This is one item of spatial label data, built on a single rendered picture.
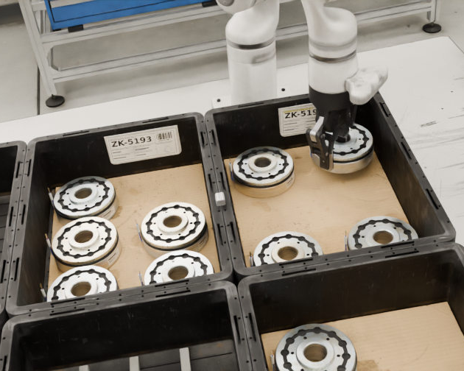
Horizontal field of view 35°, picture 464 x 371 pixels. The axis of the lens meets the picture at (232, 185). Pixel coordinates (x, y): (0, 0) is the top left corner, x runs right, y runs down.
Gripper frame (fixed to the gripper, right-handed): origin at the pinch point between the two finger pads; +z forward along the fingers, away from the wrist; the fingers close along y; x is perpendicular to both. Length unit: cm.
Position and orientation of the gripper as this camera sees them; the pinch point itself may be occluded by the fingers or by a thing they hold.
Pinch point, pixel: (333, 152)
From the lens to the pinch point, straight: 123.7
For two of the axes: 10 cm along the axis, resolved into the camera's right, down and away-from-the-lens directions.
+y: -5.6, 5.7, -6.0
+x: 8.2, 3.0, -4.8
